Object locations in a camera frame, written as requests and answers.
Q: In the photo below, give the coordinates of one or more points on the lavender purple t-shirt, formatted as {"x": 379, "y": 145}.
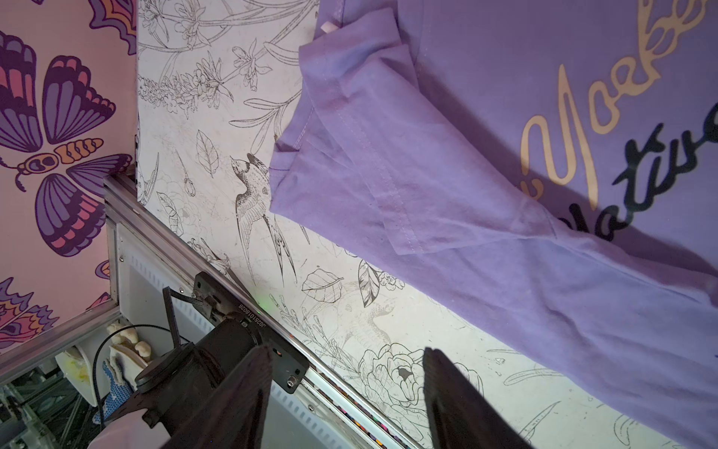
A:
{"x": 545, "y": 169}

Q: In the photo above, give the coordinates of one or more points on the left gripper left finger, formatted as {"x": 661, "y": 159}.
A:
{"x": 235, "y": 414}

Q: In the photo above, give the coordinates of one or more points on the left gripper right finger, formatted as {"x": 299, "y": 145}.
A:
{"x": 458, "y": 415}

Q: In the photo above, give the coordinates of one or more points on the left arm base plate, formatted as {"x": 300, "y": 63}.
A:
{"x": 219, "y": 305}

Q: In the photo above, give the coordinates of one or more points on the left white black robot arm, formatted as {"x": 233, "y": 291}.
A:
{"x": 173, "y": 388}

